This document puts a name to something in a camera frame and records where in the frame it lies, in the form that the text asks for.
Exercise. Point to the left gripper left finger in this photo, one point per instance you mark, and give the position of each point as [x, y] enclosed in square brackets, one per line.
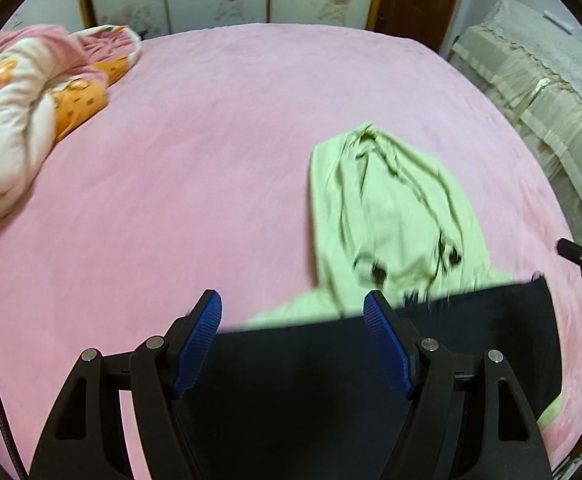
[83, 437]

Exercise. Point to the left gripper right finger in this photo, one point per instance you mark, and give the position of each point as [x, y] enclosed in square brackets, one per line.
[468, 418]

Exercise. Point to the green and black hooded jacket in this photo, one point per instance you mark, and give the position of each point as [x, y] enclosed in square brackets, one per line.
[302, 392]

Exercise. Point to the beige lace covered furniture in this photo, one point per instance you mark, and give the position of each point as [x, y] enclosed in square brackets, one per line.
[532, 71]

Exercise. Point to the pink plush bed blanket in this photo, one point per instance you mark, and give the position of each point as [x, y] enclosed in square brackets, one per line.
[195, 176]

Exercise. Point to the pink floral folded quilt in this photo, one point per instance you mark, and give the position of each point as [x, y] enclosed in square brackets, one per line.
[51, 81]

